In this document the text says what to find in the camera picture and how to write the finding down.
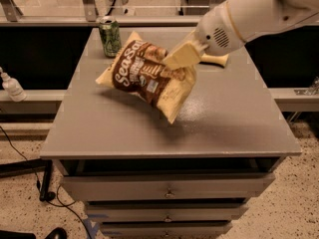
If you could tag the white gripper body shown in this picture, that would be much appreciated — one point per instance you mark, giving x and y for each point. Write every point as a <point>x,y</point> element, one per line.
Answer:
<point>215,33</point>

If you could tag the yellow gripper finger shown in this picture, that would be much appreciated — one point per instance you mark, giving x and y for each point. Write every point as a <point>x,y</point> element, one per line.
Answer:
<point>185,54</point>

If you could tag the brown and yellow chip bag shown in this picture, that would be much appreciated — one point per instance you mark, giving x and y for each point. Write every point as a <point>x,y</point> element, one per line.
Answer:
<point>137,69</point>

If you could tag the yellow sponge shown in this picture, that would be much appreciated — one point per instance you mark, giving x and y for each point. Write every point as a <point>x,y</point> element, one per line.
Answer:
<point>216,60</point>

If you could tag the green soda can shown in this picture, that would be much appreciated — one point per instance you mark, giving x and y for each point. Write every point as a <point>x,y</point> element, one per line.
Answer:
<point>109,30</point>

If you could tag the grey drawer cabinet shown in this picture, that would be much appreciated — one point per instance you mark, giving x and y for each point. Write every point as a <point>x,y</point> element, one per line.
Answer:
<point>229,124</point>

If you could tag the top grey drawer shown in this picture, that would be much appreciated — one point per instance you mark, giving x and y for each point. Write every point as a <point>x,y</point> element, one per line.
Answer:
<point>167,186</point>

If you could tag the grey drawer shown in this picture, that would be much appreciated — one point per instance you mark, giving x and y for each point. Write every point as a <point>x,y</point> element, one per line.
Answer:
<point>166,213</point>
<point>167,186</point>
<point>165,229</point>

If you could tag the bottom grey drawer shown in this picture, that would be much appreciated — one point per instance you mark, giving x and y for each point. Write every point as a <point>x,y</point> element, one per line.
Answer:
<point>165,229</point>

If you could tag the white spray bottle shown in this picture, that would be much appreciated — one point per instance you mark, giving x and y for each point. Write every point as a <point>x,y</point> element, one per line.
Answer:
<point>12,87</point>

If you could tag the middle grey drawer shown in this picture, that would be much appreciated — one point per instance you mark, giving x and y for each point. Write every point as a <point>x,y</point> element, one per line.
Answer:
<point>166,213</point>

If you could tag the metal railing with posts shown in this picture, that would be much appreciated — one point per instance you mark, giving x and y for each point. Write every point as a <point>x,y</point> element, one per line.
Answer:
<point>60,13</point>

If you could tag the black stand leg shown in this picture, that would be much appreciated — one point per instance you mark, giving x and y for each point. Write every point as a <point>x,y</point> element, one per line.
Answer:
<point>42,169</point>

